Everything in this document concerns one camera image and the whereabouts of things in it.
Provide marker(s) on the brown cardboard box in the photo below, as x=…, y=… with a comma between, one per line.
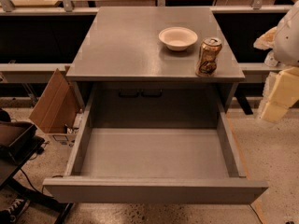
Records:
x=56, y=110

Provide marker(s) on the open grey top drawer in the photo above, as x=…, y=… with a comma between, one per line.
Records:
x=168, y=145

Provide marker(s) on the black cart with tray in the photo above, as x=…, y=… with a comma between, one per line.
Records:
x=18, y=142

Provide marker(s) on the clear sanitizer bottle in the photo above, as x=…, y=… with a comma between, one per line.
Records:
x=270, y=59

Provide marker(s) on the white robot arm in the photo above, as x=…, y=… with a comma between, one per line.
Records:
x=286, y=42

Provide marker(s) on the orange soda can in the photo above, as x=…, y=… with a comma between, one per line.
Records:
x=208, y=55

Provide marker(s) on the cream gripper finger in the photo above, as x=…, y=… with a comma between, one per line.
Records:
x=281, y=91
x=266, y=41

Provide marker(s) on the white paper bowl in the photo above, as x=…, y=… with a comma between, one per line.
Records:
x=178, y=38

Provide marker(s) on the grey metal cabinet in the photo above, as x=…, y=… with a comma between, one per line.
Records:
x=139, y=83

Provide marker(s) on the black sneaker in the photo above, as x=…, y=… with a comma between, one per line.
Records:
x=12, y=213

